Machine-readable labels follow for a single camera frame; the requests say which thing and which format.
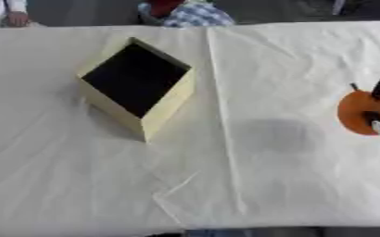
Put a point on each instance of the orange toy fruit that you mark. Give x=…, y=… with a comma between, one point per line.
x=358, y=111

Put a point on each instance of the tan cardboard box black inside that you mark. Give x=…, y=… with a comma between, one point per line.
x=136, y=78

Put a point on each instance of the person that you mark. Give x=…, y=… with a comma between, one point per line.
x=7, y=14
x=185, y=13

